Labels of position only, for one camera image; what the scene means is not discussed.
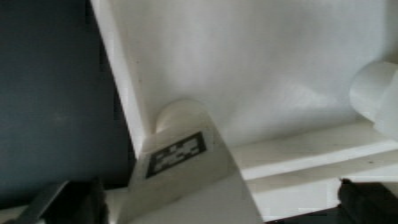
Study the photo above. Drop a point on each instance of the white table leg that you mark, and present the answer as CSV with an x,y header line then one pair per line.
x,y
374,96
188,188

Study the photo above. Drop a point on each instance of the white square table top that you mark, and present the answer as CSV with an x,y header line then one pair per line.
x,y
260,56

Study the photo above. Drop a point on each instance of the translucent gripper left finger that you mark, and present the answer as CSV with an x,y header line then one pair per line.
x,y
68,204

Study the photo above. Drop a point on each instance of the translucent gripper right finger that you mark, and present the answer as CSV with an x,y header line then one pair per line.
x,y
369,203

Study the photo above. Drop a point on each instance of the white U-shaped obstacle fence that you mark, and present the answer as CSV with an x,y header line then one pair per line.
x,y
301,190

